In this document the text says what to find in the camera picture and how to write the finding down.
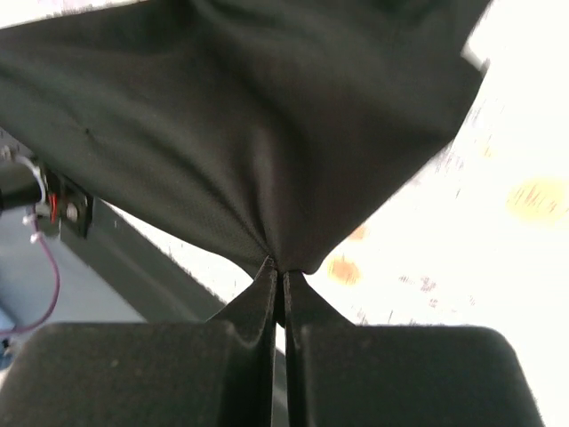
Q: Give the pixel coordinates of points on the black t shirt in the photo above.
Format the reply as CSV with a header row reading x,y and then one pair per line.
x,y
252,129

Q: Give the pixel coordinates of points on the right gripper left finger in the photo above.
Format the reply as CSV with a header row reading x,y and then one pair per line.
x,y
217,373

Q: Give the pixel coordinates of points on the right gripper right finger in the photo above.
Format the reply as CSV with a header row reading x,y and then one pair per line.
x,y
341,374

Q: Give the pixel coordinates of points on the floral table mat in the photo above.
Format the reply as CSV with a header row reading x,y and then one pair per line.
x,y
479,235

